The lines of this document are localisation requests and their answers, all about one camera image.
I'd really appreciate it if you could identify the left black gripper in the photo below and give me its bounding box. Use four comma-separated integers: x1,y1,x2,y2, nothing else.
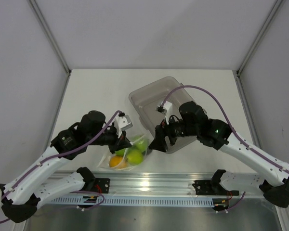
87,124,131,154

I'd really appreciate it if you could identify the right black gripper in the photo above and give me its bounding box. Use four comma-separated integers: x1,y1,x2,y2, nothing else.
149,112,199,152

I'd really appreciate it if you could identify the green toy apple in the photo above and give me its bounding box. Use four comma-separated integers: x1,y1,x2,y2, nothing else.
115,148,129,157

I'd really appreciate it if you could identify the clear dotted zip top bag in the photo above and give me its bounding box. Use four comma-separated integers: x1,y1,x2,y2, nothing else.
97,134,151,171

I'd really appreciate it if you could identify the green bumpy toy guava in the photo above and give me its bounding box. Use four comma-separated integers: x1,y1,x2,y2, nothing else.
131,135,149,153

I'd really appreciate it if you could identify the orange toy fruit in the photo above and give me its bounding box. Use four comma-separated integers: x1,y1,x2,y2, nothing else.
109,155,128,169

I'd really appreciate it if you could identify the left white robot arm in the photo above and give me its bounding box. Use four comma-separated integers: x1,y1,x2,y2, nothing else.
0,111,132,223

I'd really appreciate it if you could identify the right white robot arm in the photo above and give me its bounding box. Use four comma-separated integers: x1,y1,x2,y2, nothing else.
149,101,289,208

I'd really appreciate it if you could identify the clear grey plastic bin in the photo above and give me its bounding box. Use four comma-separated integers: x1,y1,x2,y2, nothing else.
128,76,208,154

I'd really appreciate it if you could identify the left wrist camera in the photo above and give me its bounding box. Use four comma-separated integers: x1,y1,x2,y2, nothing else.
114,113,133,138

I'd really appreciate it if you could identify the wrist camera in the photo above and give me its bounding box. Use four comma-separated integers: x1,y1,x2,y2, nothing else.
156,101,173,125
114,113,133,138

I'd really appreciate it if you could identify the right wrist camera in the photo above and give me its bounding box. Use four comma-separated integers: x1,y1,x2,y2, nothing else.
156,101,173,125

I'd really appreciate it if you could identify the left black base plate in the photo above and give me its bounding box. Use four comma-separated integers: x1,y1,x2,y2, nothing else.
93,178,110,194

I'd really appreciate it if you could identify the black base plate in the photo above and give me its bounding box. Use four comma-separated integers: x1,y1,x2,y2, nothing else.
93,178,110,194
192,180,239,196

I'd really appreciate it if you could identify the aluminium mounting rail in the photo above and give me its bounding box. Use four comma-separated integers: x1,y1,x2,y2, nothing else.
45,171,285,199

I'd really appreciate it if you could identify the white slotted cable duct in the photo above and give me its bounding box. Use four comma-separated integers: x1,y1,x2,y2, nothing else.
48,195,214,207

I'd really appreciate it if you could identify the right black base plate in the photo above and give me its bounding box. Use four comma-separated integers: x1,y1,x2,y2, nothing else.
192,180,239,196

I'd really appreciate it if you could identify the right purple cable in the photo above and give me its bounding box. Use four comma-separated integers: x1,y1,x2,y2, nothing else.
156,85,289,201

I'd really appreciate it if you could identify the purple cable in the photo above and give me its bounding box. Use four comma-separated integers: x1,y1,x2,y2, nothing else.
0,110,125,225
156,85,289,201

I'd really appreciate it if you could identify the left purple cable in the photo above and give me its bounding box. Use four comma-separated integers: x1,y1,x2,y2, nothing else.
0,110,125,225

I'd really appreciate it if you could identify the right aluminium frame post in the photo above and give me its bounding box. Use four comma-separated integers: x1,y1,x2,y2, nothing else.
236,0,286,75

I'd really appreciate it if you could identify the aluminium frame post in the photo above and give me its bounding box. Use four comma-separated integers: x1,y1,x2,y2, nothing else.
27,0,72,75
236,0,286,75

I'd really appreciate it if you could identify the left aluminium frame post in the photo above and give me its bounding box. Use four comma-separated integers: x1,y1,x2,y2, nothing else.
27,0,72,75

